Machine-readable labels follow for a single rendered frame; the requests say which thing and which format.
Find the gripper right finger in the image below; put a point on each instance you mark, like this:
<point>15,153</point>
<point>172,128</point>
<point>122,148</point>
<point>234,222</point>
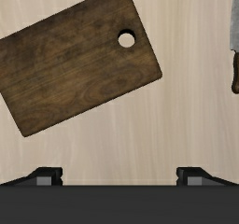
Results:
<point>193,175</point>

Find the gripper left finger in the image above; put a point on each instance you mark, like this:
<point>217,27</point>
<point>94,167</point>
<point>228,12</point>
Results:
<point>46,175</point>

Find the brown wooden cutting board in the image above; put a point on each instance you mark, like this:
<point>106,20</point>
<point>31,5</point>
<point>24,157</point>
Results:
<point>74,66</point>

